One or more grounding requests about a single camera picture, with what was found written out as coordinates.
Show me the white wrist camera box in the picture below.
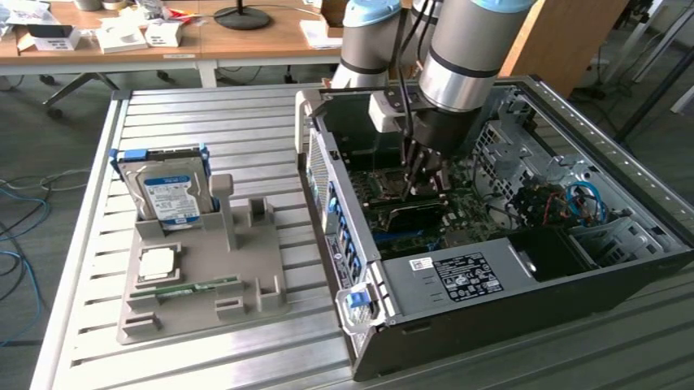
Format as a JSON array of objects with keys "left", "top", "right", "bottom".
[{"left": 367, "top": 91, "right": 419, "bottom": 133}]

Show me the white paper stack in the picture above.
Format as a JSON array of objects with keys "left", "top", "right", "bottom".
[{"left": 299, "top": 19, "right": 344, "bottom": 50}]

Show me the brown cardboard box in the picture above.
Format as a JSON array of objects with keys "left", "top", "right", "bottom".
[{"left": 320, "top": 0, "right": 348, "bottom": 28}]

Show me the hard disk in blue bracket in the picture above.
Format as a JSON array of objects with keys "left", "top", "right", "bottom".
[{"left": 107, "top": 142, "right": 211, "bottom": 232}]

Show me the graphics card with metal bracket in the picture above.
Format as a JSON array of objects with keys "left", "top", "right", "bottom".
[{"left": 372, "top": 201, "right": 446, "bottom": 235}]

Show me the silver disk bay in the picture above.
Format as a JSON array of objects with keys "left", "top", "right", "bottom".
[{"left": 568, "top": 217, "right": 666, "bottom": 265}]

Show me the white carton with label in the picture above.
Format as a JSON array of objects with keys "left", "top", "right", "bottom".
[{"left": 144, "top": 22, "right": 183, "bottom": 48}]

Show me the green RAM stick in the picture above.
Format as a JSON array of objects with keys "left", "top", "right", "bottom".
[{"left": 132, "top": 277, "right": 240, "bottom": 298}]

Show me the black lamp base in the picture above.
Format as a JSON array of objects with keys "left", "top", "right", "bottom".
[{"left": 212, "top": 0, "right": 272, "bottom": 30}]

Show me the black open PC case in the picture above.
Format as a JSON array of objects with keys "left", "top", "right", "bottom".
[{"left": 293, "top": 74, "right": 694, "bottom": 383}]

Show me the green motherboard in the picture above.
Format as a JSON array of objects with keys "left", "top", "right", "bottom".
[{"left": 345, "top": 144, "right": 516, "bottom": 259}]

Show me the red wire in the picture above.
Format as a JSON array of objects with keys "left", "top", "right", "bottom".
[{"left": 544, "top": 190, "right": 575, "bottom": 224}]

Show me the CPU socket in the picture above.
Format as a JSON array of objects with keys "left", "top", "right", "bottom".
[{"left": 367, "top": 169, "right": 408, "bottom": 200}]

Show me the white box with black lid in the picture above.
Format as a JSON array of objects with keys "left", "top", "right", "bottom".
[{"left": 25, "top": 24, "right": 83, "bottom": 52}]

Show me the black installed RAM stick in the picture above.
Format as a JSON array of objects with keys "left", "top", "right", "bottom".
[{"left": 367, "top": 197, "right": 448, "bottom": 212}]

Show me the blue expansion slot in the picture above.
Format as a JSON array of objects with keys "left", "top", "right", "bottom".
[{"left": 372, "top": 229, "right": 427, "bottom": 243}]

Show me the black power cable bundle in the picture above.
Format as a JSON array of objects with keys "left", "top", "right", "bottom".
[{"left": 511, "top": 184, "right": 570, "bottom": 228}]

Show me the blue data wire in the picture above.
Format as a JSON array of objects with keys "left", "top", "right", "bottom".
[{"left": 566, "top": 182, "right": 610, "bottom": 225}]

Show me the blue floor cable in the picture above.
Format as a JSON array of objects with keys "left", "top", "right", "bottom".
[{"left": 0, "top": 178, "right": 49, "bottom": 346}]

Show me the wooden desk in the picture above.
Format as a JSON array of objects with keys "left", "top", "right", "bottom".
[{"left": 0, "top": 0, "right": 498, "bottom": 89}]

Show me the grey power supply unit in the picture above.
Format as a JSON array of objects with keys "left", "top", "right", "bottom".
[{"left": 381, "top": 237, "right": 535, "bottom": 316}]

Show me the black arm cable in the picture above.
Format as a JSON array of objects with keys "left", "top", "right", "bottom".
[{"left": 392, "top": 0, "right": 435, "bottom": 137}]

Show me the grey parts rack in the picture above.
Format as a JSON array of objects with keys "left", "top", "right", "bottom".
[{"left": 116, "top": 173, "right": 291, "bottom": 346}]

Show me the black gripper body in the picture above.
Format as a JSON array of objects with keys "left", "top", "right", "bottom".
[{"left": 407, "top": 107, "right": 483, "bottom": 155}]

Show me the silver CPU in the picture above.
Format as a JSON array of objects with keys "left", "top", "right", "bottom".
[{"left": 137, "top": 248, "right": 177, "bottom": 281}]

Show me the blue case latch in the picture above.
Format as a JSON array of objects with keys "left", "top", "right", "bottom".
[{"left": 344, "top": 290, "right": 371, "bottom": 312}]

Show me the white open box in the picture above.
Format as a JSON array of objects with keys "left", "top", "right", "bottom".
[{"left": 95, "top": 18, "right": 148, "bottom": 54}]

